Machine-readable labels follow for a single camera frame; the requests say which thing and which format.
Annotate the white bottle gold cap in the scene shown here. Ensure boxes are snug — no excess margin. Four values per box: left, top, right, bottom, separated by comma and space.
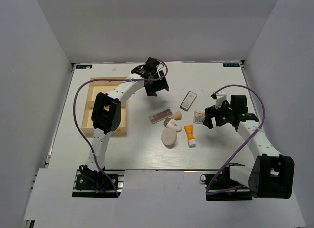
163, 118, 182, 132

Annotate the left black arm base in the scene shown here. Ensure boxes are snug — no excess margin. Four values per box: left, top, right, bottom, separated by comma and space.
72, 170, 124, 198

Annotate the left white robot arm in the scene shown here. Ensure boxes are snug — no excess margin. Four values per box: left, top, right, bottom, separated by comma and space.
79, 57, 169, 190

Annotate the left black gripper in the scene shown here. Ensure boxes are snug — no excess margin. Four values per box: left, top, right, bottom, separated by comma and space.
145, 70, 169, 97

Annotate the small colourful eyeshadow palette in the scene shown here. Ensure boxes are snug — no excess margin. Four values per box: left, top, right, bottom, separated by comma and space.
193, 111, 205, 124

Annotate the right blue table sticker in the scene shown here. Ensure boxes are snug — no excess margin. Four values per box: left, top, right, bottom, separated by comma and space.
223, 63, 240, 68

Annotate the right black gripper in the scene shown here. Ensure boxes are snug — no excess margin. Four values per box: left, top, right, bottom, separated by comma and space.
203, 99, 235, 129

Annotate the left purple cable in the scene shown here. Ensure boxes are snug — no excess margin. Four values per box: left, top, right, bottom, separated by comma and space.
74, 59, 169, 198

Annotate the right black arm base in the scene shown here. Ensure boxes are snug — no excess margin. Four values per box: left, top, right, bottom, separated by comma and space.
200, 173, 252, 201

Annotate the orange tube white cap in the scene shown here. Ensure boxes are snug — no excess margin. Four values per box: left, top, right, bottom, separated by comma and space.
184, 125, 196, 147

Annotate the wooden divided organizer box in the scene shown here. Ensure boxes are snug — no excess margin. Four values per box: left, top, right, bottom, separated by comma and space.
80, 76, 130, 137

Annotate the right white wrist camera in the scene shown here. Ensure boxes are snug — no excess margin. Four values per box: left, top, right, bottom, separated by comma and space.
211, 91, 227, 109

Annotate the round beige powder puff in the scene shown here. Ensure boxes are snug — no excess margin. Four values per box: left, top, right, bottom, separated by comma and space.
161, 128, 177, 148

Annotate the gold eyeshadow palette white label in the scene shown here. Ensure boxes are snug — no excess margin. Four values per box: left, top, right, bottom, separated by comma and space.
180, 91, 197, 111

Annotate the blue table sticker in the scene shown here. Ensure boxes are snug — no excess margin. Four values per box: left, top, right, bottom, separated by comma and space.
223, 63, 240, 68
76, 64, 92, 69

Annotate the beige makeup sponge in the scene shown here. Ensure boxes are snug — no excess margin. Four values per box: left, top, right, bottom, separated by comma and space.
171, 111, 182, 120

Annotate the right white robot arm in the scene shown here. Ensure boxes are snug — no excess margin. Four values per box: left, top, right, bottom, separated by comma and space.
203, 92, 295, 199

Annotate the left blue table sticker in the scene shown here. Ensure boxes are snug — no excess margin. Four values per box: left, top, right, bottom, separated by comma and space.
76, 64, 92, 69

